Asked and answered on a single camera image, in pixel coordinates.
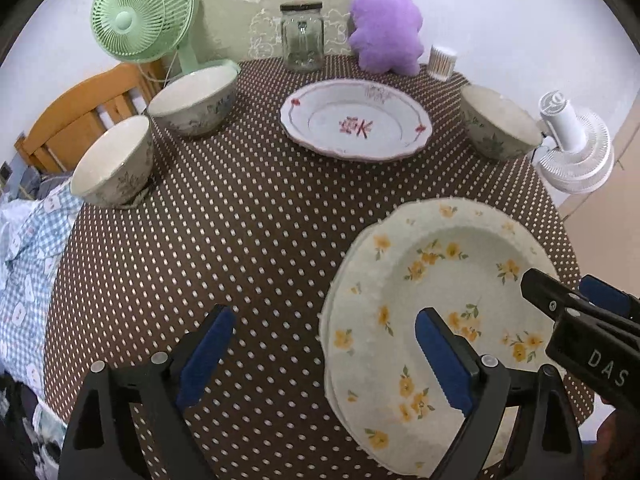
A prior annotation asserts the toothpick holder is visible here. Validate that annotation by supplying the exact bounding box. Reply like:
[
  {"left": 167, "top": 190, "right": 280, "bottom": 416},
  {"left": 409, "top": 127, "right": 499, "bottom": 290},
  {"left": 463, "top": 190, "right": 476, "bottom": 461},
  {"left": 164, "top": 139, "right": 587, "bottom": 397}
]
[{"left": 426, "top": 45, "right": 458, "bottom": 82}]

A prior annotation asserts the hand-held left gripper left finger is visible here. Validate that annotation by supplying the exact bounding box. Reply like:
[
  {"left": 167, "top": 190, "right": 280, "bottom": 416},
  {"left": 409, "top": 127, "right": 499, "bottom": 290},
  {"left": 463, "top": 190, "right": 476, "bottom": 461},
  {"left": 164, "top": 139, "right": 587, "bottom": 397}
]
[{"left": 59, "top": 304, "right": 237, "bottom": 480}]

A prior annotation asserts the purple plush toy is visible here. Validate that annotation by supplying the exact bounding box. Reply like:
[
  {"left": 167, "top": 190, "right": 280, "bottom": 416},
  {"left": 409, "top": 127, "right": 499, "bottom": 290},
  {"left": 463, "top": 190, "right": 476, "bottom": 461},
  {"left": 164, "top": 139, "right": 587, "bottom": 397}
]
[{"left": 348, "top": 0, "right": 425, "bottom": 77}]

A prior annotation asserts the white standing fan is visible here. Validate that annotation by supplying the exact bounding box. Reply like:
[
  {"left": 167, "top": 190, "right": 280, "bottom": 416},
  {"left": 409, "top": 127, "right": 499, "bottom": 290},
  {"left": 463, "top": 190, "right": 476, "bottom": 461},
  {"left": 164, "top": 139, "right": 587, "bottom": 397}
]
[{"left": 532, "top": 91, "right": 615, "bottom": 195}]

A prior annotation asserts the glass jar with lid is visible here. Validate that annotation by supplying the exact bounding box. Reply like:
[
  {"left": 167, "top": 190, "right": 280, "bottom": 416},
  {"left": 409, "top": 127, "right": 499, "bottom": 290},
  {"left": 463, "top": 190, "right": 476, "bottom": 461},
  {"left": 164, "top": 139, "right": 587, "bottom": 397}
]
[{"left": 280, "top": 1, "right": 326, "bottom": 73}]

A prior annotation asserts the brown polka dot tablecloth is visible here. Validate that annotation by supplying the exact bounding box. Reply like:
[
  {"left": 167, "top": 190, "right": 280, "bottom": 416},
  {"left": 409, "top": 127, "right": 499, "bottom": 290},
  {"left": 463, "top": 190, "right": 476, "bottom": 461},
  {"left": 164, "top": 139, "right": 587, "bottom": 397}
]
[{"left": 42, "top": 55, "right": 596, "bottom": 480}]

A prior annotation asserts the dark patterned cloth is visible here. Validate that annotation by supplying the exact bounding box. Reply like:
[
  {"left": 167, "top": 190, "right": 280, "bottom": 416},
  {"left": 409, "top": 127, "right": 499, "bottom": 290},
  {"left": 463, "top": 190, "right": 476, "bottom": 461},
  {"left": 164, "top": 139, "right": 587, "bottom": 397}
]
[{"left": 0, "top": 370, "right": 68, "bottom": 480}]

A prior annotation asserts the green patterned wall cloth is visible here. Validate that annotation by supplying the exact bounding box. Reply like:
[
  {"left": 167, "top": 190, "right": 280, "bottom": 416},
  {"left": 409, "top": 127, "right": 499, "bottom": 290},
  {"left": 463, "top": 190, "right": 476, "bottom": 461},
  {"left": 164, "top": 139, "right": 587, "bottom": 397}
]
[{"left": 192, "top": 0, "right": 406, "bottom": 63}]

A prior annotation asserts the wooden chair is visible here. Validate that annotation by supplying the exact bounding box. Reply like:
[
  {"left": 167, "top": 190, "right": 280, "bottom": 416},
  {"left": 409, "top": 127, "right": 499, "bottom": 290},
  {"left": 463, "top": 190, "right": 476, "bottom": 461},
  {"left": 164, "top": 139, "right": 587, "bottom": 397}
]
[{"left": 14, "top": 62, "right": 168, "bottom": 173}]

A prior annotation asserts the pink floral plate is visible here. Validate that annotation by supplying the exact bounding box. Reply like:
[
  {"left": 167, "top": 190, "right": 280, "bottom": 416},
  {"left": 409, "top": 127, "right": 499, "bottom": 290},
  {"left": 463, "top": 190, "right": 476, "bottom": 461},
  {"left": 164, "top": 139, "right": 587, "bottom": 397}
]
[{"left": 279, "top": 79, "right": 433, "bottom": 162}]

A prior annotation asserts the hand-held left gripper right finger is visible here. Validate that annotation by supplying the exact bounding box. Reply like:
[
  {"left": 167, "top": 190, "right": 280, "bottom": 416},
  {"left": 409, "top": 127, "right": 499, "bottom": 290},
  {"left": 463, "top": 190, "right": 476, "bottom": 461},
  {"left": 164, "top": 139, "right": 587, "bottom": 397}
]
[{"left": 415, "top": 307, "right": 583, "bottom": 480}]

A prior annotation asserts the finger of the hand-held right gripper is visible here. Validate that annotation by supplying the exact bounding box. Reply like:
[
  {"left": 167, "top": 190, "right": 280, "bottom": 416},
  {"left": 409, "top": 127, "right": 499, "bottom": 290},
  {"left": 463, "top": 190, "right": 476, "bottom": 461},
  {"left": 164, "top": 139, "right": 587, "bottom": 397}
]
[
  {"left": 579, "top": 274, "right": 640, "bottom": 323},
  {"left": 520, "top": 268, "right": 640, "bottom": 411}
]

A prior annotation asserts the floral ceramic bowl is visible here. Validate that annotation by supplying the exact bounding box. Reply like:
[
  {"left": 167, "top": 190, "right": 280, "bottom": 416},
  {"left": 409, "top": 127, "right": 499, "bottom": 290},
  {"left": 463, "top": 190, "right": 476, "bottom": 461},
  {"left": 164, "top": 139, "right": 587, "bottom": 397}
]
[
  {"left": 459, "top": 84, "right": 543, "bottom": 162},
  {"left": 147, "top": 68, "right": 238, "bottom": 137},
  {"left": 70, "top": 115, "right": 155, "bottom": 207}
]

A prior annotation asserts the blue checked blanket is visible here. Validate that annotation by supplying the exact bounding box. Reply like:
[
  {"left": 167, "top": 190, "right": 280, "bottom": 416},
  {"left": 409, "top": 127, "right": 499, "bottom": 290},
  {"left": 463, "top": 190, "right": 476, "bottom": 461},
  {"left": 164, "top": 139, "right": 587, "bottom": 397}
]
[{"left": 0, "top": 170, "right": 83, "bottom": 411}]

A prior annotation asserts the green desk fan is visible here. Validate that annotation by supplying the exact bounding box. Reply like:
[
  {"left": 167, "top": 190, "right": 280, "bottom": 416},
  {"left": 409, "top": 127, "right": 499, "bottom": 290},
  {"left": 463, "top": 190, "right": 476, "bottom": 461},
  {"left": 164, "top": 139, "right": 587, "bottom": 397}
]
[{"left": 90, "top": 0, "right": 241, "bottom": 86}]

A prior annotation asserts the yellow floral plate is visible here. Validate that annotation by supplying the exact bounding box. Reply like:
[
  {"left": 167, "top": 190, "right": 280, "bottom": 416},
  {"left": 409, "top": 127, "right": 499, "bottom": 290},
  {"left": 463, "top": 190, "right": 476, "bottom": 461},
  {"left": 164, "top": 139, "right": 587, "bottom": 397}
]
[
  {"left": 319, "top": 230, "right": 381, "bottom": 461},
  {"left": 327, "top": 199, "right": 561, "bottom": 478}
]

